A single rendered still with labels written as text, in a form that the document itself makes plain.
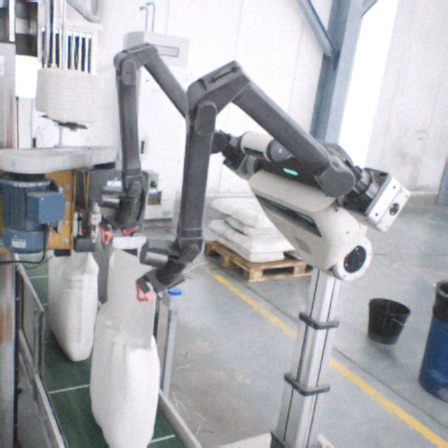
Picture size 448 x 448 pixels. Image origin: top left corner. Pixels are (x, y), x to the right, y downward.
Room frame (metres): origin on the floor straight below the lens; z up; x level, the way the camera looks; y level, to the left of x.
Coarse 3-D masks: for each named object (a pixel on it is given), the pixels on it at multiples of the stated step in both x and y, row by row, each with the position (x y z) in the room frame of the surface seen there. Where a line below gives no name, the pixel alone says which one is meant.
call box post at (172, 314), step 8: (168, 312) 1.95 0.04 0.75; (176, 312) 1.94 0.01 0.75; (168, 320) 1.94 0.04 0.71; (176, 320) 1.94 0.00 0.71; (168, 328) 1.94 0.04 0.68; (168, 336) 1.93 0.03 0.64; (168, 344) 1.93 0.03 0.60; (168, 352) 1.93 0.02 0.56; (168, 360) 1.93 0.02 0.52; (168, 368) 1.94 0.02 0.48; (168, 376) 1.94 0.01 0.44; (168, 384) 1.94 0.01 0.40
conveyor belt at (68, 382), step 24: (24, 264) 3.22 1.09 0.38; (48, 264) 3.27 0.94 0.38; (48, 288) 2.86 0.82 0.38; (48, 336) 2.28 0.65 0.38; (48, 360) 2.07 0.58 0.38; (48, 384) 1.88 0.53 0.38; (72, 384) 1.90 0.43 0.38; (72, 408) 1.74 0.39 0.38; (72, 432) 1.60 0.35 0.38; (96, 432) 1.61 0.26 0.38; (168, 432) 1.65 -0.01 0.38
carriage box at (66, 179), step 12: (60, 180) 1.81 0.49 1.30; (72, 180) 1.83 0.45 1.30; (72, 192) 1.83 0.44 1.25; (0, 204) 1.71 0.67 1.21; (72, 204) 1.83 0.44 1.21; (0, 216) 1.71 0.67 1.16; (72, 216) 1.83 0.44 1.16; (0, 228) 1.71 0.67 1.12; (72, 228) 1.83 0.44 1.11; (60, 240) 1.82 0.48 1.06; (72, 240) 1.83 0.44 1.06; (0, 252) 1.71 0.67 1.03
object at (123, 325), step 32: (128, 256) 1.79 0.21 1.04; (128, 288) 1.54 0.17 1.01; (96, 320) 1.75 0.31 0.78; (128, 320) 1.54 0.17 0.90; (96, 352) 1.69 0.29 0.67; (128, 352) 1.48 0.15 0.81; (96, 384) 1.66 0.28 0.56; (128, 384) 1.47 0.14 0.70; (96, 416) 1.65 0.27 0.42; (128, 416) 1.47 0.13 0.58
